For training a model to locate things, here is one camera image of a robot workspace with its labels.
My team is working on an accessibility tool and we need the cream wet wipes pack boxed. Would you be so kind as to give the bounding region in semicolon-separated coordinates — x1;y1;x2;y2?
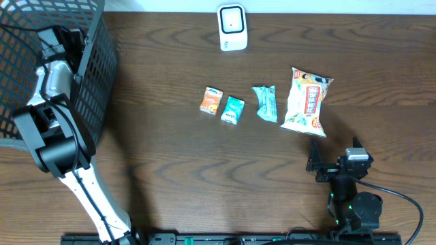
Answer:
280;67;334;137

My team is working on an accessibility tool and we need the teal wipes pack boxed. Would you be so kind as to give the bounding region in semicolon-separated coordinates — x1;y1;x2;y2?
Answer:
252;86;278;123

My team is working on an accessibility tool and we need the green tissue pack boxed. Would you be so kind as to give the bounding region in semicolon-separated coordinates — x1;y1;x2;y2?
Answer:
221;96;245;125

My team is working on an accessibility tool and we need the orange tissue pack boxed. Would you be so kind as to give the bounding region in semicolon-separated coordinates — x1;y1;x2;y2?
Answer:
200;87;223;115

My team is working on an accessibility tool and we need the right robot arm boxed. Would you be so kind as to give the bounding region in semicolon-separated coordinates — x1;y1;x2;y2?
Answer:
306;137;383;240

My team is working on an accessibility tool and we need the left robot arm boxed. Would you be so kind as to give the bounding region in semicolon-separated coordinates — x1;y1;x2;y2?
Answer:
13;25;144;244

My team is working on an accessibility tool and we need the white barcode scanner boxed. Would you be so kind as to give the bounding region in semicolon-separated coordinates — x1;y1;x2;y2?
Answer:
217;4;248;52

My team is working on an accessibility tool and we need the dark grey plastic mesh basket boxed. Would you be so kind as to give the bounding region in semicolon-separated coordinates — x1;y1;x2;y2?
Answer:
1;0;117;148

